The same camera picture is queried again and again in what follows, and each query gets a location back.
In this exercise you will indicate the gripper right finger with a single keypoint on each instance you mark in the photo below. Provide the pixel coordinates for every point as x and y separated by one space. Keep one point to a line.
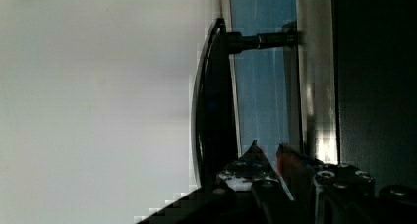
331 193

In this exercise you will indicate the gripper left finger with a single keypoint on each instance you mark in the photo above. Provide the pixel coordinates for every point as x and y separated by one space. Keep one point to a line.
258 193

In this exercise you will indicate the black toaster oven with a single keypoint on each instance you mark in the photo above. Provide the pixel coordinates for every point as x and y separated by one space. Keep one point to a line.
331 81

